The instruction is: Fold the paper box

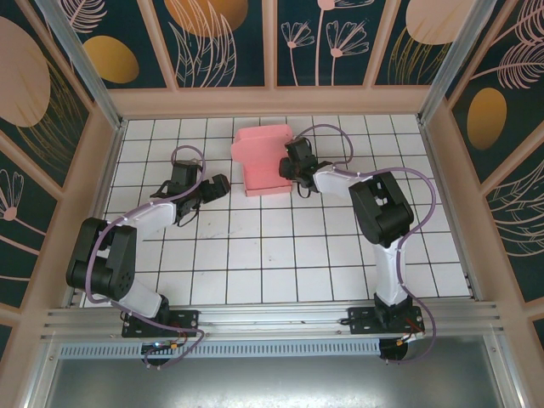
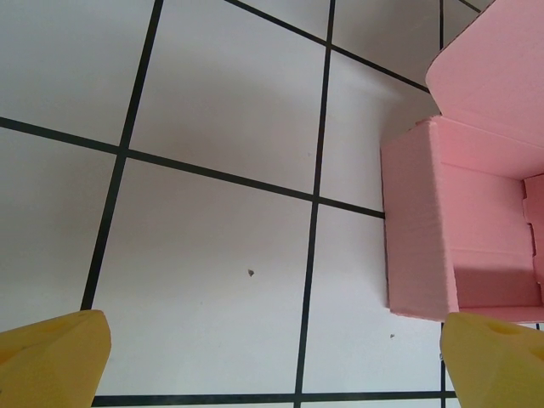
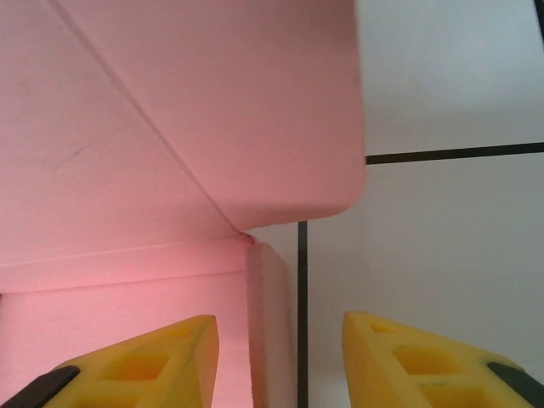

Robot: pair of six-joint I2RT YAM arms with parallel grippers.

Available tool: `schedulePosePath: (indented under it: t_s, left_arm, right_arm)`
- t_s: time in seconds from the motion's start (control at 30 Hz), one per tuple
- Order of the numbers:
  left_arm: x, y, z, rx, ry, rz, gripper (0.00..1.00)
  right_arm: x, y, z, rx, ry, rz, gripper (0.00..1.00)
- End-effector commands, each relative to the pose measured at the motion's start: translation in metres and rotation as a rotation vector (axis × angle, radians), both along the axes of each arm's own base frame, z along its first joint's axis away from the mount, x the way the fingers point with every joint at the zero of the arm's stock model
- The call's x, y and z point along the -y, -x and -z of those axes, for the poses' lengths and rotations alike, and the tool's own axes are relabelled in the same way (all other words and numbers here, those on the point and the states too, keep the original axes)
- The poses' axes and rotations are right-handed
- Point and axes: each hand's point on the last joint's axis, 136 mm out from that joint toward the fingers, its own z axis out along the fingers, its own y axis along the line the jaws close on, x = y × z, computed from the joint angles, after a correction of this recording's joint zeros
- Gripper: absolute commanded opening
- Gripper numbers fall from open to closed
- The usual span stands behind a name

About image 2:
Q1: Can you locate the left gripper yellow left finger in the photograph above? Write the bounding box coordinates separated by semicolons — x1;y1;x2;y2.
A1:
0;309;113;408

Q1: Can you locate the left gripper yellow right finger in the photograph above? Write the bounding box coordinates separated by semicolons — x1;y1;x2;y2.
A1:
439;312;544;408

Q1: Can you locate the pink paper box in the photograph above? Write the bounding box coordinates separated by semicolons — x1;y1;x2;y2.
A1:
380;0;544;327

